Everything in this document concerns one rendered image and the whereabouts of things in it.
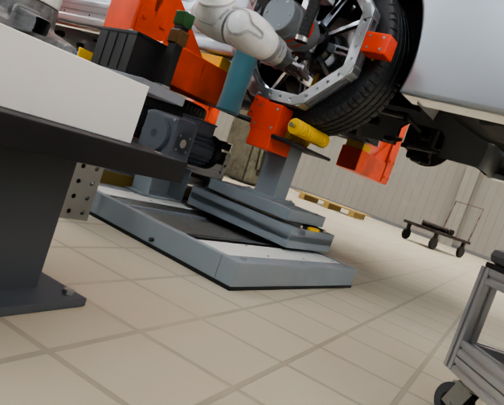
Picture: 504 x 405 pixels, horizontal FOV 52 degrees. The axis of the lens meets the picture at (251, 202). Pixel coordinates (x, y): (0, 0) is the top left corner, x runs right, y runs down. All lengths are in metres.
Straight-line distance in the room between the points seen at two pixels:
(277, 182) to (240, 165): 5.54
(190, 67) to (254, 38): 0.81
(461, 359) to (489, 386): 0.11
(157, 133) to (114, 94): 1.13
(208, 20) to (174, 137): 0.54
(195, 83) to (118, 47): 0.78
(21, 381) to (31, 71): 0.39
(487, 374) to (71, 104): 0.79
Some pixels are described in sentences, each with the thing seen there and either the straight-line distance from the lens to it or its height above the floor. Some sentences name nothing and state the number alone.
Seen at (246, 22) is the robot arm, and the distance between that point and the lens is 1.45.
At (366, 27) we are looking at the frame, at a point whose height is 0.89.
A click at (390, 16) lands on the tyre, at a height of 0.97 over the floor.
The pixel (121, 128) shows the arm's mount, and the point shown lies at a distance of 0.88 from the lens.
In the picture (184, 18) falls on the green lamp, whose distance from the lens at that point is 1.49.
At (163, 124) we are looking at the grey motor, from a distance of 1.97.
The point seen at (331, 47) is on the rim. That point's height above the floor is 0.84.
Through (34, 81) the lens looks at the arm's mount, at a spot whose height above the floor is 0.34.
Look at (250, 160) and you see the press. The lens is 7.53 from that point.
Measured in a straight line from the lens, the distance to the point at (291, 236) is 1.86.
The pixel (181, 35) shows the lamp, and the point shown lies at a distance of 1.48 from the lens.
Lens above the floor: 0.34
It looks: 4 degrees down
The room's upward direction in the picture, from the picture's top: 19 degrees clockwise
